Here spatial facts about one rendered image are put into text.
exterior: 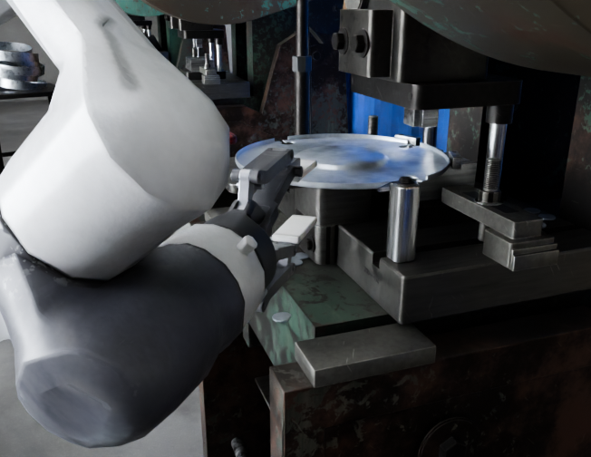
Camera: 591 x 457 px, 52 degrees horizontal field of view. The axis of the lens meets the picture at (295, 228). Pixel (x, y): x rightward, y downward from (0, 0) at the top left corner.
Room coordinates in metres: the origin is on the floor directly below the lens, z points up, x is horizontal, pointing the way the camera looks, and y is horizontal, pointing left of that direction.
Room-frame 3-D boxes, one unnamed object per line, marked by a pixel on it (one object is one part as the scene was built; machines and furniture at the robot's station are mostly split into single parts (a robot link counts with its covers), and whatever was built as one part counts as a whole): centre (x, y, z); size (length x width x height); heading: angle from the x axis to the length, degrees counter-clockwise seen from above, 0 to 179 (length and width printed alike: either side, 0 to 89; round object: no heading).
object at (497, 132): (0.80, -0.27, 0.81); 0.02 x 0.02 x 0.14
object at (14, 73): (3.46, 1.54, 0.40); 0.45 x 0.40 x 0.79; 32
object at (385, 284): (0.86, -0.18, 0.68); 0.45 x 0.30 x 0.06; 20
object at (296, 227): (0.63, 0.00, 0.75); 0.07 x 0.03 x 0.01; 162
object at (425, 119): (0.85, -0.17, 0.84); 0.05 x 0.03 x 0.04; 20
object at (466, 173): (0.86, -0.18, 0.76); 0.15 x 0.09 x 0.05; 20
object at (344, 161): (0.82, -0.06, 0.78); 0.29 x 0.29 x 0.01
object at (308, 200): (0.80, -0.02, 0.72); 0.25 x 0.14 x 0.14; 110
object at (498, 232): (0.70, -0.24, 0.76); 0.17 x 0.06 x 0.10; 20
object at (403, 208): (0.65, -0.12, 0.75); 0.03 x 0.03 x 0.10; 20
